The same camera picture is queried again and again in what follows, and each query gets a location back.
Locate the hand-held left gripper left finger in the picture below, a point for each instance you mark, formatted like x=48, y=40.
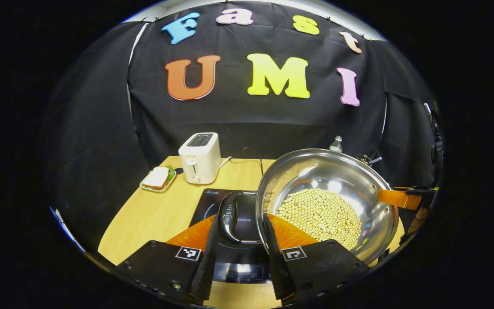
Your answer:
x=206, y=266

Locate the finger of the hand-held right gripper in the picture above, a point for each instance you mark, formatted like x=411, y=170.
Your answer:
x=397, y=198

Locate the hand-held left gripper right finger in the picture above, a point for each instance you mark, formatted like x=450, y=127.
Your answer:
x=275, y=266

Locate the black induction cooktop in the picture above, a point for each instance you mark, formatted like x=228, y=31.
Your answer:
x=247, y=266

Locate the stainless steel pot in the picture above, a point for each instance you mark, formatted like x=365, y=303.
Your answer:
x=315, y=171

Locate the metal utensil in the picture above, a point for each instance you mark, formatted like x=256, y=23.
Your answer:
x=375, y=160

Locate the pile of soybeans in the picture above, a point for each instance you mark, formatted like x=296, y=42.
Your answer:
x=320, y=214

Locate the green drink bottle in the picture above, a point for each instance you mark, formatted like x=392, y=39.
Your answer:
x=336, y=145

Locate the small sandwich plate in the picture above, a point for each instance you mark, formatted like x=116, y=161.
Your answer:
x=161, y=189

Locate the sandwich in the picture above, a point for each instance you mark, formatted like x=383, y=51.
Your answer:
x=157, y=178

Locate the white toaster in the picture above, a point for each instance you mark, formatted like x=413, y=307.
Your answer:
x=200, y=159

